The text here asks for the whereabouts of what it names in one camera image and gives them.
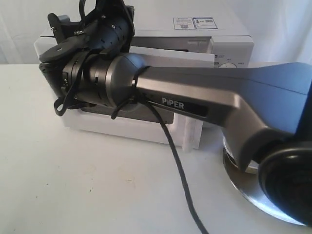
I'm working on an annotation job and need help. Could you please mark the white printed warning label sticker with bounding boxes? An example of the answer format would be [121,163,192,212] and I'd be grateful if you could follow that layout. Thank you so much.
[173,17,218,30]

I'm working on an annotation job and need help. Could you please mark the black cable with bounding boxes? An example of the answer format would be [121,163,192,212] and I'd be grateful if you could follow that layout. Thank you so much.
[55,0,210,234]

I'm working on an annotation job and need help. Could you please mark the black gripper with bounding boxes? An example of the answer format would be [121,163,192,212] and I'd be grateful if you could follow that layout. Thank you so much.
[47,0,135,49]

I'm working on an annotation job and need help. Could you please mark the upper white control knob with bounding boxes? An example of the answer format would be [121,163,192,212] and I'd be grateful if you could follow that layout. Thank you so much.
[219,63,237,68]

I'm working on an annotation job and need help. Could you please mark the white microwave oven body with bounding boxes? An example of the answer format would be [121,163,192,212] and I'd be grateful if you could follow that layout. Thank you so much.
[34,16,254,149]

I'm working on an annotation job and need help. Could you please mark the white microwave door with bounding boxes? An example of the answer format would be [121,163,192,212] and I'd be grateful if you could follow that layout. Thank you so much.
[61,46,214,152]

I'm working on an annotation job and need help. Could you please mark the round metal tray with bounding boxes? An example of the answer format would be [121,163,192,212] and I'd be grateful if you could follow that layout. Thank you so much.
[223,138,304,226]

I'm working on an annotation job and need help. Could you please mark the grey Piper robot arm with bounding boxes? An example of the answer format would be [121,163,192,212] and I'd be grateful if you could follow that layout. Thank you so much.
[39,0,312,226]

